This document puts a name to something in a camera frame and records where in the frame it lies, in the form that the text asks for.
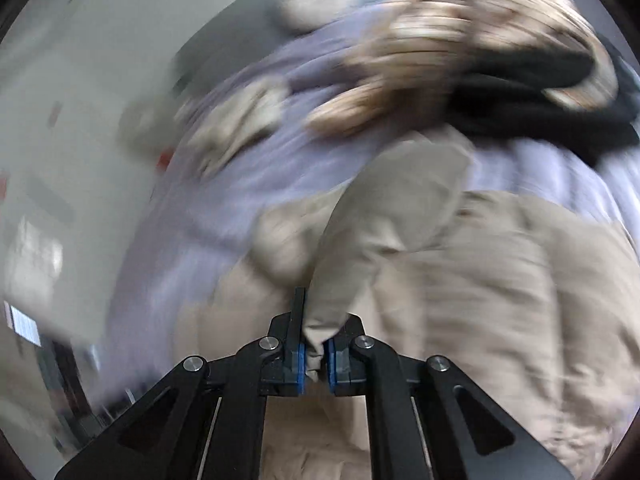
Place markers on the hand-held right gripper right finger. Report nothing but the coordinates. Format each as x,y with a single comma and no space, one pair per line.
332,367

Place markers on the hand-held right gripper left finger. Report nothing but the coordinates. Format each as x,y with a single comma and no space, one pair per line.
299,371

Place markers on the beige jacket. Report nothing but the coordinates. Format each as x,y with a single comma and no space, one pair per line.
400,210

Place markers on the purple bed blanket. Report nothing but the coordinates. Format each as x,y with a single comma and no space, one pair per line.
225,185

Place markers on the cream knit sweater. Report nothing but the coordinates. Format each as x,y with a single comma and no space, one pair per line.
235,120

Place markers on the black garment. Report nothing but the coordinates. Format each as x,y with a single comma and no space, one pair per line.
525,105

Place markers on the striped beige knit sweater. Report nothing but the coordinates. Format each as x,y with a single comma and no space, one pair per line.
425,25

